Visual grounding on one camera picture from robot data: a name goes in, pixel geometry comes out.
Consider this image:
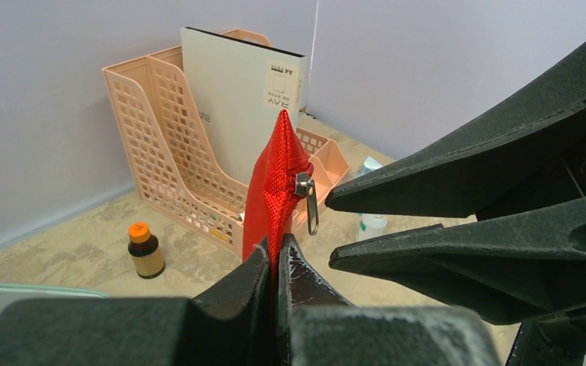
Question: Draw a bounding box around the beige folder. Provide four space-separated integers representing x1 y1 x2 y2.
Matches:
181 27 307 185

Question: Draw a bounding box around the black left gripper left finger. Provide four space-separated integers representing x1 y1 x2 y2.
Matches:
0 242 272 365

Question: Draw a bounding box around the red first aid pouch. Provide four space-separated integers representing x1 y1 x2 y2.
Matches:
243 109 314 277

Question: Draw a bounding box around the peach desk file organizer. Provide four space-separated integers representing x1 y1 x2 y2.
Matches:
103 29 350 258

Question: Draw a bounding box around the blue wet wipes pack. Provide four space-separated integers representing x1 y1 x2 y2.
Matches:
358 156 383 176

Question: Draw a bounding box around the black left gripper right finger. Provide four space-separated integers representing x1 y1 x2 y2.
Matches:
276 234 500 365

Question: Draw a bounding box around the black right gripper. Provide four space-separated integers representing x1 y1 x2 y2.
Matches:
324 18 586 366

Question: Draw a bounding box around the brown bottle orange cap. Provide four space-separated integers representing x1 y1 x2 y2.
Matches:
127 222 166 279

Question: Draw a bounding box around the small white bottle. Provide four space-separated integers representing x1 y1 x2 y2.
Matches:
356 213 388 242

